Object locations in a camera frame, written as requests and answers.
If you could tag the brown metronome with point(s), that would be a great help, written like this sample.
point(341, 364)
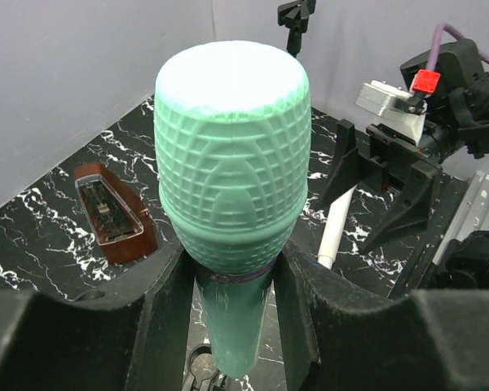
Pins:
point(119, 219)

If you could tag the white microphone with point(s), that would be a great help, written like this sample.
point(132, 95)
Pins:
point(333, 229)

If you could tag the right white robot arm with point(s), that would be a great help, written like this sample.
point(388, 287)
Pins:
point(453, 251)

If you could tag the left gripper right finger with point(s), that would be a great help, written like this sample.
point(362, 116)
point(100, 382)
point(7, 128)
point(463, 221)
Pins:
point(337, 336)

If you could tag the teal microphone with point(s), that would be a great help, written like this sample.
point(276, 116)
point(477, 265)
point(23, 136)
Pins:
point(232, 130)

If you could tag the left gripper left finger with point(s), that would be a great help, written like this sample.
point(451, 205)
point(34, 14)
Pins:
point(127, 334)

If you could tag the tall black clip stand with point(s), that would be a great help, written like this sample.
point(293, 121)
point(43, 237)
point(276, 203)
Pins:
point(295, 17)

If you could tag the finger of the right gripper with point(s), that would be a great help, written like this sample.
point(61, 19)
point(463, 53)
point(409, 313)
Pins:
point(410, 212)
point(349, 164)

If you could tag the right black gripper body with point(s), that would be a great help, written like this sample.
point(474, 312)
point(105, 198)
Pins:
point(391, 156)

